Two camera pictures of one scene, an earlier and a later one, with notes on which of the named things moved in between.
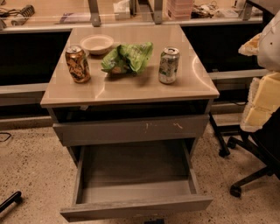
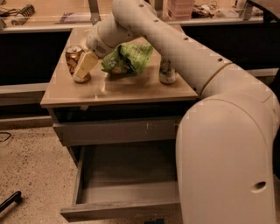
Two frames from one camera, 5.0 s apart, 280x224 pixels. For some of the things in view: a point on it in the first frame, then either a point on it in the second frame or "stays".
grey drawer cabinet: (129, 105) stays
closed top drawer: (175, 128) stays
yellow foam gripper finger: (263, 100) → (94, 44)
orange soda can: (78, 65) stays
